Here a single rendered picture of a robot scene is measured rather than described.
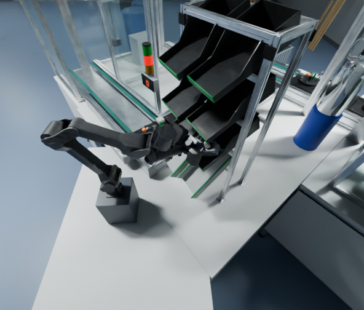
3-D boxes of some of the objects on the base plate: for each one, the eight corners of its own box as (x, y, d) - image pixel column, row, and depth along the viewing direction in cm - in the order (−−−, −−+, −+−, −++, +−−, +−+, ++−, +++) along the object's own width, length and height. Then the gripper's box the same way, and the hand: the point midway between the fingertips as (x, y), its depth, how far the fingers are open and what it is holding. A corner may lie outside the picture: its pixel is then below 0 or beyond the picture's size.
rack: (221, 204, 104) (280, 39, 43) (178, 162, 122) (175, 3, 61) (246, 182, 113) (324, 19, 52) (201, 146, 131) (222, -6, 69)
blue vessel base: (310, 154, 127) (336, 122, 106) (288, 141, 135) (308, 109, 114) (321, 143, 134) (347, 111, 113) (300, 131, 141) (320, 99, 120)
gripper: (149, 141, 73) (181, 133, 83) (179, 173, 64) (211, 160, 73) (151, 128, 70) (184, 121, 79) (184, 159, 60) (217, 147, 69)
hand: (191, 142), depth 74 cm, fingers closed on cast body, 4 cm apart
